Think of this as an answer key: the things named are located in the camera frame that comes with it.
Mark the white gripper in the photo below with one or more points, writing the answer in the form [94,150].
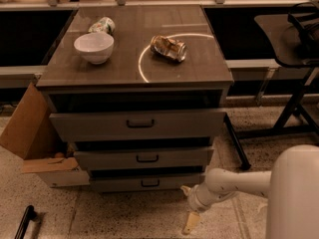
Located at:
[195,198]

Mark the white ceramic bowl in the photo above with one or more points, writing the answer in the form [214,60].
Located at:
[95,48]

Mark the grey middle drawer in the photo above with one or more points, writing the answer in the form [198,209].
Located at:
[144,158]

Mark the crushed silver soda can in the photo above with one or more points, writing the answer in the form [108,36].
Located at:
[169,48]

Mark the black side table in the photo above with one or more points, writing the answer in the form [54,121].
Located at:
[294,40]

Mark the black table leg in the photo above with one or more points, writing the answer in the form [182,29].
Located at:
[245,164]

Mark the grey drawer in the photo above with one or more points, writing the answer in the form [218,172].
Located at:
[144,158]
[137,125]
[145,183]

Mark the grey drawer cabinet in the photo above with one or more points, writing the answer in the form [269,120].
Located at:
[135,79]

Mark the brown cardboard box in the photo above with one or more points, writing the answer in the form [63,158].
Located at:
[30,135]

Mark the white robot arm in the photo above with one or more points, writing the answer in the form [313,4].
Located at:
[291,187]

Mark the grey bottom drawer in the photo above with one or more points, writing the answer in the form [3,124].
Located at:
[145,183]

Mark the grey top drawer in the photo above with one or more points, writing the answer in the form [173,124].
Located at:
[137,125]

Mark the black bar on floor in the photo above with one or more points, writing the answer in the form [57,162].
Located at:
[28,216]

